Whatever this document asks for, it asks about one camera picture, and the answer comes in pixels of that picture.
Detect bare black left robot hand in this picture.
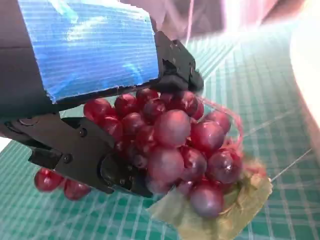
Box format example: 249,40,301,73
0,0,205,198

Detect red toy grape bunch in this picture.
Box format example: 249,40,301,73
33,87,273,237

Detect white square plate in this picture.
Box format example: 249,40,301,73
289,23,320,162

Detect green cutting mat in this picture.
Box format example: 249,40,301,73
0,27,320,240

